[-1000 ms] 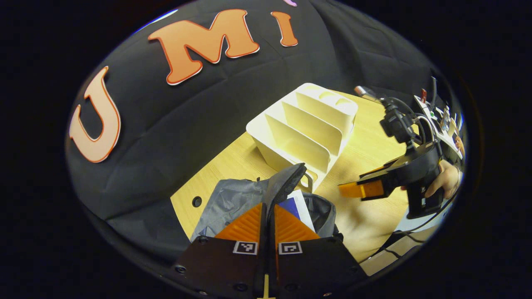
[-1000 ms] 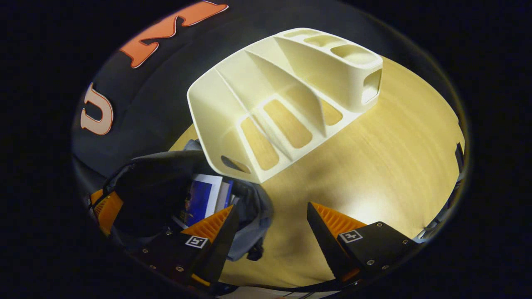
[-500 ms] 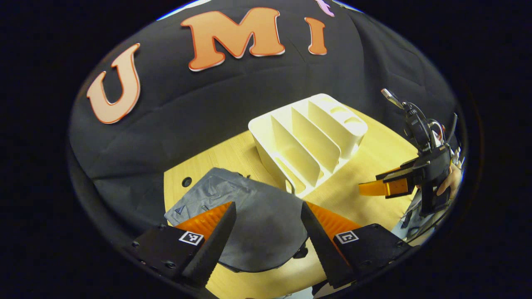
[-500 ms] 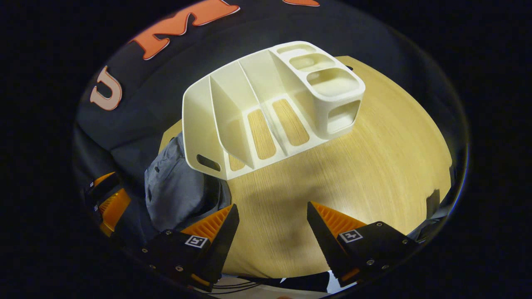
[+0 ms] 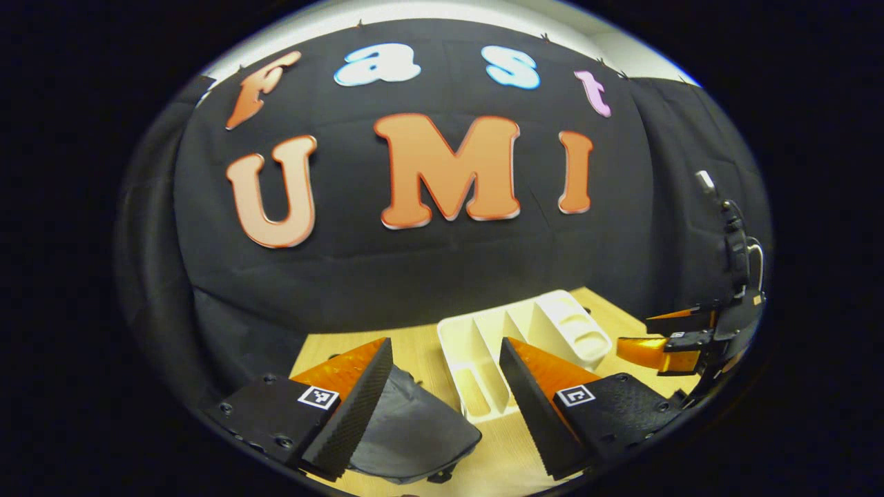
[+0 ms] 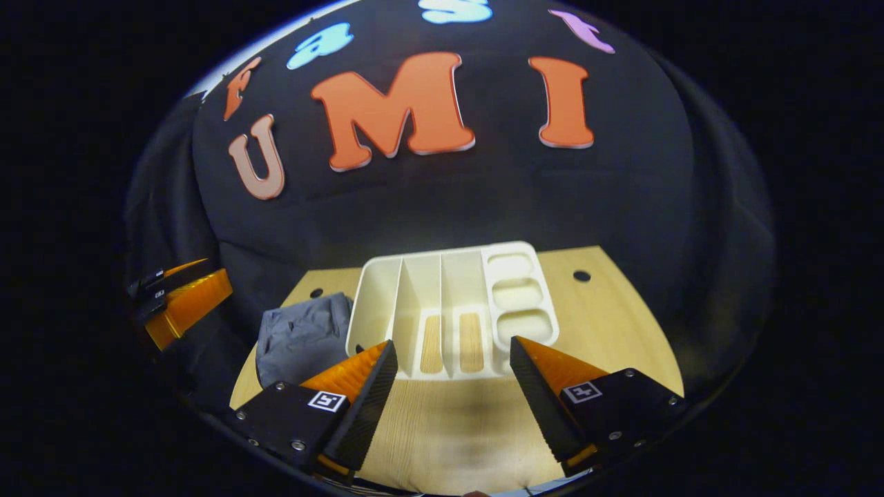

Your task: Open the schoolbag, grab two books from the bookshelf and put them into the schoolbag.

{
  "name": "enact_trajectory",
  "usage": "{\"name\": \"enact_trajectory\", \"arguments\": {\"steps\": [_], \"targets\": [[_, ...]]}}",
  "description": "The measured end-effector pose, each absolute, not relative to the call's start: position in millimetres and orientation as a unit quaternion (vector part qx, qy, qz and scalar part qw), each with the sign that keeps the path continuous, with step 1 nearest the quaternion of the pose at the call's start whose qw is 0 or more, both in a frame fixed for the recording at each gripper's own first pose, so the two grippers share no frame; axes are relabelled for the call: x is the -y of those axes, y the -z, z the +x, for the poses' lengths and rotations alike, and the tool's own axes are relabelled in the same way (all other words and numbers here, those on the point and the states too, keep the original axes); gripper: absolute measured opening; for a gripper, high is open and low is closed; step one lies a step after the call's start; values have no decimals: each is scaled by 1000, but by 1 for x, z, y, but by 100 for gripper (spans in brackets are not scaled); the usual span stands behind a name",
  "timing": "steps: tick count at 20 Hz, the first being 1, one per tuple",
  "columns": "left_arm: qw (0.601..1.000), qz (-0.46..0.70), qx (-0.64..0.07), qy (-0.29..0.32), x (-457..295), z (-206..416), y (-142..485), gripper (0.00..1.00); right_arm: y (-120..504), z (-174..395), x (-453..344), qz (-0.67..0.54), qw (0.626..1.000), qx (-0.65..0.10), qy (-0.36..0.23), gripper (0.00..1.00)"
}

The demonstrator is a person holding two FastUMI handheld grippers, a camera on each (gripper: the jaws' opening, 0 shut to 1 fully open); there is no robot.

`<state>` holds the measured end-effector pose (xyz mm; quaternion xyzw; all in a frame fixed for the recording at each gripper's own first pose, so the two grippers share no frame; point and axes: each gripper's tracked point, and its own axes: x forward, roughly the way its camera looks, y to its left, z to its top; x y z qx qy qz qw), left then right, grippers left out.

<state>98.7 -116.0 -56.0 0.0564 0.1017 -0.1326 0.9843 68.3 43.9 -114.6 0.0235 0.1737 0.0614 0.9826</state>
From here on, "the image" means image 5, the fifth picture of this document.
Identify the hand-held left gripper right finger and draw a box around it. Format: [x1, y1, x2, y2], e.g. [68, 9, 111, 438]
[499, 337, 688, 480]

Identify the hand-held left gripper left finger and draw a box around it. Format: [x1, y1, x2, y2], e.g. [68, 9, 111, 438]
[204, 337, 394, 483]

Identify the grey schoolbag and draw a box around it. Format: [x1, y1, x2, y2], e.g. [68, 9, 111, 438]
[345, 364, 483, 485]

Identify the white bookshelf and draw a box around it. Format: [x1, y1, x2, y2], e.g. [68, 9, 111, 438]
[436, 290, 614, 423]

